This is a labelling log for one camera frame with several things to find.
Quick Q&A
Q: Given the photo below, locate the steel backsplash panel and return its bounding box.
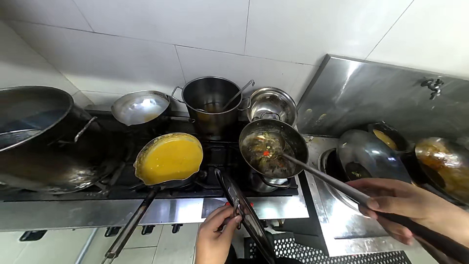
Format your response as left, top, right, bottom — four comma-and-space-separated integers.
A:
297, 54, 469, 139

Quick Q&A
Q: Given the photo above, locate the saucepan with long handle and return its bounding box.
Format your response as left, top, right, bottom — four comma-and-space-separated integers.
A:
102, 132, 203, 264

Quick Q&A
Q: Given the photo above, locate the shiny steel bowl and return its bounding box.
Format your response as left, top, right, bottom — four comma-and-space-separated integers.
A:
246, 87, 298, 127

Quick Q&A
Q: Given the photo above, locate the large grey metal wok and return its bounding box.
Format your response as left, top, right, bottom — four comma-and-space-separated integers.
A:
336, 129, 413, 184

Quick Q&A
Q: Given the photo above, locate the large dark cooking pot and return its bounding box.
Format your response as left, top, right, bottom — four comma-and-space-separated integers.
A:
0, 86, 126, 194

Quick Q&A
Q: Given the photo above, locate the person's right forearm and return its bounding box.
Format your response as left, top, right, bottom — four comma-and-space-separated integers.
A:
414, 196, 469, 264

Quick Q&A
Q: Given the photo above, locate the brown soup with vegetables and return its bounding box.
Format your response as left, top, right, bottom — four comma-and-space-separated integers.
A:
242, 130, 297, 178

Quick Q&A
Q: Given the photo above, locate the steel counter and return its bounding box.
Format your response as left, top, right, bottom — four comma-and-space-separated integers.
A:
296, 133, 440, 257

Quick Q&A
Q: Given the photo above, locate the yellow sauce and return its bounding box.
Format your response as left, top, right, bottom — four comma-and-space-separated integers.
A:
141, 134, 203, 185

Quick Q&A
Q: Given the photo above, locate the pan with orange-brown food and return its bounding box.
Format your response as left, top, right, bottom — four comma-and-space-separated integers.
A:
414, 137, 469, 207

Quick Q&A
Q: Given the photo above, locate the metal faucet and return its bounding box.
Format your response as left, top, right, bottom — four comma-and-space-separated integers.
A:
420, 78, 445, 100

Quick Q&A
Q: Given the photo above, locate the person's right hand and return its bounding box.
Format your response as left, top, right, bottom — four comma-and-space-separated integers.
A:
346, 178, 446, 245

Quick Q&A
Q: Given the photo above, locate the black perforated floor mat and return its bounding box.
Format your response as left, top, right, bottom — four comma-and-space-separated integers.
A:
243, 231, 413, 264

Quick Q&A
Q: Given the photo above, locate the person's left hand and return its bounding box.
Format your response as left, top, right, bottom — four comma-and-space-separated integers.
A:
195, 204, 243, 264

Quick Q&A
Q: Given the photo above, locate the black pan with yellow residue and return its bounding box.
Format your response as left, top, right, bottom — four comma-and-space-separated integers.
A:
367, 121, 413, 153

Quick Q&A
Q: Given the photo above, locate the grey metal pole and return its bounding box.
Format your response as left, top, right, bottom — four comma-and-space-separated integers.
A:
74, 227, 99, 264

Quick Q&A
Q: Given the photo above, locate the steel ladle with hooked handle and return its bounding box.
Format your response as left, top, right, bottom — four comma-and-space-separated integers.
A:
195, 79, 256, 113

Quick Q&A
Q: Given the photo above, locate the long-handled metal ladle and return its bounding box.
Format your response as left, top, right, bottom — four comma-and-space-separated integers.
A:
270, 136, 469, 263

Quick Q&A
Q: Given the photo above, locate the round steel-rimmed dark pot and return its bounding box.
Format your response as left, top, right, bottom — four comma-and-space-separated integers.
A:
318, 148, 367, 215

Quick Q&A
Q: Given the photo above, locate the two-handled dark steel pan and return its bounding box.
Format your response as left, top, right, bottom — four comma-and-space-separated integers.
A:
239, 111, 309, 189

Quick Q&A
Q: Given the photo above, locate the silver wok with handle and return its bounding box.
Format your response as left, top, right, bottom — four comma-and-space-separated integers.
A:
111, 90, 195, 127

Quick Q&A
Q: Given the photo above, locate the small steel pot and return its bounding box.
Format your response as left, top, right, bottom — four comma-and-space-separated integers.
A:
248, 169, 292, 193

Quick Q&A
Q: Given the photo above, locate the black gas stove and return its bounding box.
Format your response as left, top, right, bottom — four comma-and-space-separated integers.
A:
0, 106, 310, 232

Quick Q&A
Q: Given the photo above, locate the tall steel stockpot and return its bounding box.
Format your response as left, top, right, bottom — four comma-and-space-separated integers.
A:
171, 76, 252, 141

